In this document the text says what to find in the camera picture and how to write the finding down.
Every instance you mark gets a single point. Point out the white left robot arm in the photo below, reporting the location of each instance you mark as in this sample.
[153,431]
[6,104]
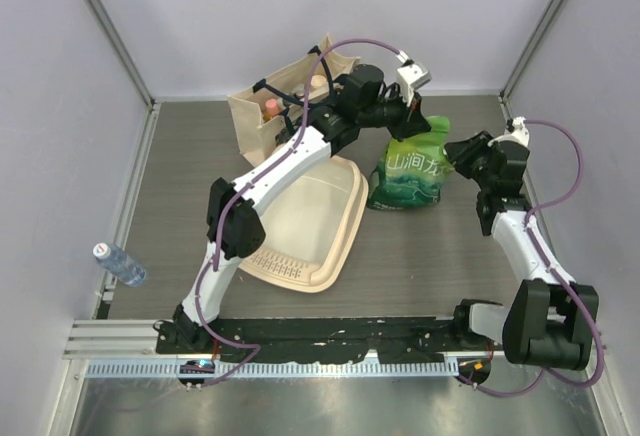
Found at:
[235,230]

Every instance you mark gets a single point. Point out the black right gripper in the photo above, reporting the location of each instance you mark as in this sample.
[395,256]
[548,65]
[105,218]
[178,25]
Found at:
[464,152]

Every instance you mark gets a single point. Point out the perforated cable duct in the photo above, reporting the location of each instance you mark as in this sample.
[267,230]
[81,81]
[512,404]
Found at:
[185,369]

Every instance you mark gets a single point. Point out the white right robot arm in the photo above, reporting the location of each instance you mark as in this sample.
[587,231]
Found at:
[549,323]

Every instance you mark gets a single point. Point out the green litter bag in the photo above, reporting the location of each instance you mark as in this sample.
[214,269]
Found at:
[410,173]

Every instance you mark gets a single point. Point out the cream plastic litter box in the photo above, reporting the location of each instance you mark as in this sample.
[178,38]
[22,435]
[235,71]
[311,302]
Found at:
[310,228]

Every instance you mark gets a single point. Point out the pink capped bottle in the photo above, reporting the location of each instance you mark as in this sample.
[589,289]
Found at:
[271,109]

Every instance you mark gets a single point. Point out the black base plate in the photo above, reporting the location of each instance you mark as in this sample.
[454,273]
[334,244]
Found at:
[324,340]

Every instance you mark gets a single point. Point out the beige capped bottle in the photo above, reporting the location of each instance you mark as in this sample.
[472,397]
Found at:
[318,81]

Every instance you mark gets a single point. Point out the beige canvas tote bag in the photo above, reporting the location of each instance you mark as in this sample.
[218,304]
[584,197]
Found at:
[257,138]

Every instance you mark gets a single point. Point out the clear water bottle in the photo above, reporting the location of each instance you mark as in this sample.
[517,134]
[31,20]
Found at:
[119,263]

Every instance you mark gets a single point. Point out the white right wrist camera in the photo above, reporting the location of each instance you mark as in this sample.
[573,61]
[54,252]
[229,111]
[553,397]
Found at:
[515,132]

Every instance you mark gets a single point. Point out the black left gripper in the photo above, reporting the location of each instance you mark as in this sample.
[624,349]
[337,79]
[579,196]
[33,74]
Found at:
[410,122]

